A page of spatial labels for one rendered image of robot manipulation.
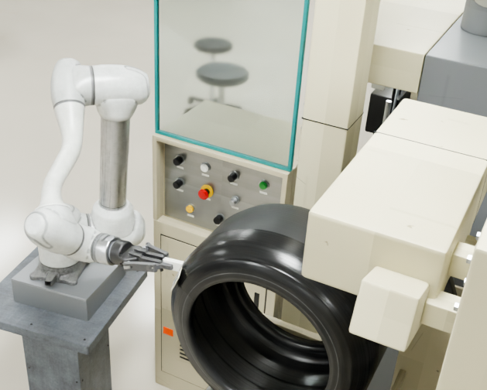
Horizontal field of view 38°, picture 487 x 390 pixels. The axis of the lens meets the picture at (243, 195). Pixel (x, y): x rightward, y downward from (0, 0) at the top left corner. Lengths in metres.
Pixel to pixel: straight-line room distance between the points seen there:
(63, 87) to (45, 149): 2.99
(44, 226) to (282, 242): 0.66
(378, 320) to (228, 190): 1.51
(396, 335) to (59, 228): 1.11
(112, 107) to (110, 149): 0.18
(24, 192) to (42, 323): 2.18
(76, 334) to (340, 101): 1.37
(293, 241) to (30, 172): 3.51
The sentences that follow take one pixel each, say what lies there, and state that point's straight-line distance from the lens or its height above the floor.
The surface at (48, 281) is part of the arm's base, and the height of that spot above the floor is 0.79.
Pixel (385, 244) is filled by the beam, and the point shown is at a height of 1.76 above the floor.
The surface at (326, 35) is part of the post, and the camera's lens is 1.82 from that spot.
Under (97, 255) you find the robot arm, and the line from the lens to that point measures 2.11.
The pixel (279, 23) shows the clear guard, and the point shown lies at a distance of 2.28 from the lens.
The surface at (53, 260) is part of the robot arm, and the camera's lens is 2.73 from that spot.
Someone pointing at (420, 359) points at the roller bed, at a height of 1.06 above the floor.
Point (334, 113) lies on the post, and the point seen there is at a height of 1.69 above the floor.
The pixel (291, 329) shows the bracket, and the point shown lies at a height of 0.95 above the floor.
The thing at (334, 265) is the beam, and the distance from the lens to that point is 1.30.
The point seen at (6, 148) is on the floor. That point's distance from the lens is 5.40.
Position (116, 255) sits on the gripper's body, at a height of 1.23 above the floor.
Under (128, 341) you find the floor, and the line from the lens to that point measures 3.61.
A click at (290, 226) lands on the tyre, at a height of 1.47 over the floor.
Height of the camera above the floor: 2.45
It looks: 31 degrees down
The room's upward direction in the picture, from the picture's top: 4 degrees clockwise
